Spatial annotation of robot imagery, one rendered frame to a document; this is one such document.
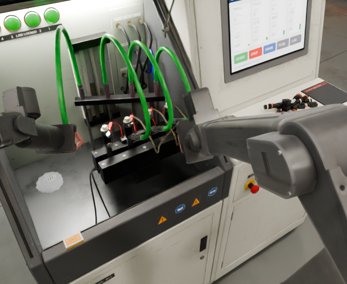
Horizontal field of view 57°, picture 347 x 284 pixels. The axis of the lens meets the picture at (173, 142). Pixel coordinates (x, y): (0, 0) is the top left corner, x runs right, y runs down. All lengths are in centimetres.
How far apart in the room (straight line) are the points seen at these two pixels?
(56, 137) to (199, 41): 61
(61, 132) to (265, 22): 88
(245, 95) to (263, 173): 112
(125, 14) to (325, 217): 112
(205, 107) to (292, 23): 88
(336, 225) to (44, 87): 114
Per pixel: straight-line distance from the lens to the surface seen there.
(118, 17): 125
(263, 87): 142
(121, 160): 112
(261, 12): 132
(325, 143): 21
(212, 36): 119
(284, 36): 144
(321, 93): 157
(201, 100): 64
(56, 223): 119
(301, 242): 220
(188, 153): 74
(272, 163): 23
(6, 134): 63
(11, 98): 73
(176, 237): 123
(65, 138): 79
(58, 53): 87
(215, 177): 111
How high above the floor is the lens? 176
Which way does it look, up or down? 42 degrees down
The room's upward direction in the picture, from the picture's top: straight up
